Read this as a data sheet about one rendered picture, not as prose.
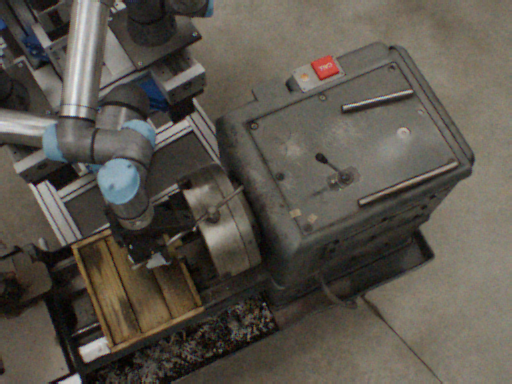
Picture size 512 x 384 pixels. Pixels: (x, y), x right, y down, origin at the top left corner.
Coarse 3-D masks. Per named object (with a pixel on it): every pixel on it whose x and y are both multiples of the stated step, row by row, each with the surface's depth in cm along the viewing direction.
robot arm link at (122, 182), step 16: (112, 160) 113; (128, 160) 115; (112, 176) 110; (128, 176) 110; (144, 176) 116; (112, 192) 110; (128, 192) 111; (144, 192) 117; (112, 208) 116; (128, 208) 114; (144, 208) 118
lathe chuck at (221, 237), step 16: (192, 176) 161; (208, 176) 158; (192, 192) 155; (208, 192) 154; (192, 208) 153; (224, 208) 153; (208, 224) 152; (224, 224) 152; (208, 240) 152; (224, 240) 153; (240, 240) 154; (224, 256) 154; (240, 256) 156; (224, 272) 158
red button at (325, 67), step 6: (318, 60) 164; (324, 60) 164; (330, 60) 164; (312, 66) 164; (318, 66) 164; (324, 66) 164; (330, 66) 164; (318, 72) 163; (324, 72) 163; (330, 72) 163; (336, 72) 163; (324, 78) 163
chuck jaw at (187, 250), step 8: (200, 240) 164; (184, 248) 163; (192, 248) 163; (200, 248) 163; (184, 256) 162; (192, 256) 162; (200, 256) 162; (208, 256) 162; (192, 264) 161; (200, 264) 161; (208, 264) 161; (208, 272) 160; (216, 272) 162
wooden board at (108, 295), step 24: (96, 240) 185; (96, 264) 184; (120, 264) 184; (144, 264) 184; (168, 264) 183; (96, 288) 181; (120, 288) 181; (144, 288) 181; (192, 288) 179; (96, 312) 177; (120, 312) 178; (144, 312) 178; (168, 312) 178; (192, 312) 176; (120, 336) 176; (144, 336) 174
